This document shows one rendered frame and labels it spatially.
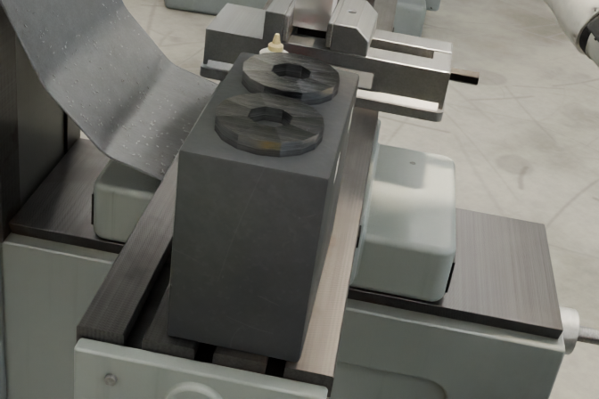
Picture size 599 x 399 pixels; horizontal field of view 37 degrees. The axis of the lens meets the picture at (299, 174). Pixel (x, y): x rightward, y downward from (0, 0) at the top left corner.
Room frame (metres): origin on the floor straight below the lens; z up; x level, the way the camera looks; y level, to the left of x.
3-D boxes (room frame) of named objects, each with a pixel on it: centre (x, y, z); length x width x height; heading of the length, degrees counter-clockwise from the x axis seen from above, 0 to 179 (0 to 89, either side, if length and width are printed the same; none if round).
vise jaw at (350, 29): (1.22, -0.04, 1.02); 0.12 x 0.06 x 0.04; 174
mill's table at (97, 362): (1.19, 0.01, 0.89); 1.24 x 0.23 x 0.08; 176
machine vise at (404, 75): (1.22, -0.02, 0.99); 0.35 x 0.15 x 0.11; 84
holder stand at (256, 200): (0.71, 0.03, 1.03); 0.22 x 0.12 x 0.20; 175
